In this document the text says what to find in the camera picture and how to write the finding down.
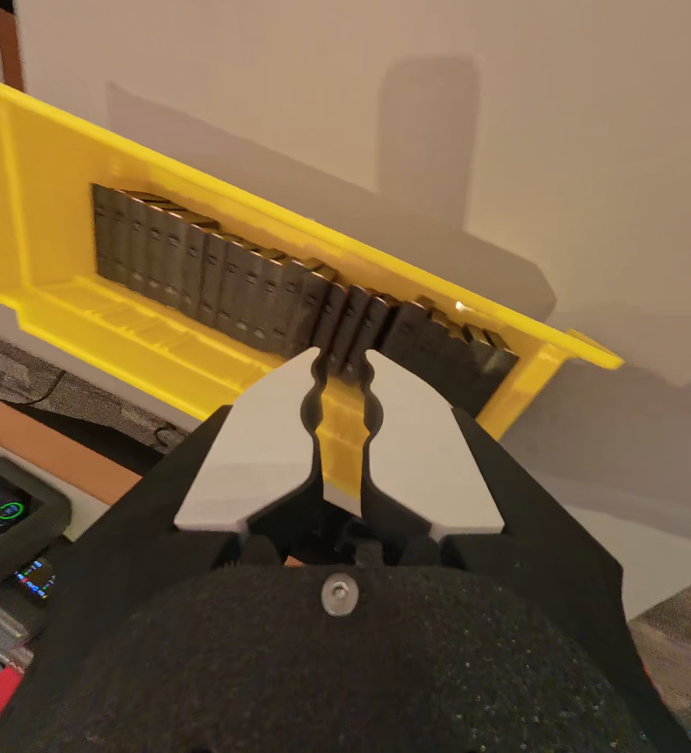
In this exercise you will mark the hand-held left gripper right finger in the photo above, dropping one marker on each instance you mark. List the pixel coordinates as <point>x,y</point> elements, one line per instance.
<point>422,482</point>

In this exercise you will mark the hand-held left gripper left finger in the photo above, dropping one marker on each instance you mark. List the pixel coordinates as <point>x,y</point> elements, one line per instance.
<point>251,459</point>

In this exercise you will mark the row of black batteries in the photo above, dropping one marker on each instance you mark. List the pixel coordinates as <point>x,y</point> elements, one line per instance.
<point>204,276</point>

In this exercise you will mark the yellow plastic bin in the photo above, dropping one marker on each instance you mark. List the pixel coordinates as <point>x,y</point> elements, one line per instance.
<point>39,206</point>

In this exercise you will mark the black battery charger case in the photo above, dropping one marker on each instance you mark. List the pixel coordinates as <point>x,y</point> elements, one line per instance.
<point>33,579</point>
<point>4,512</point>

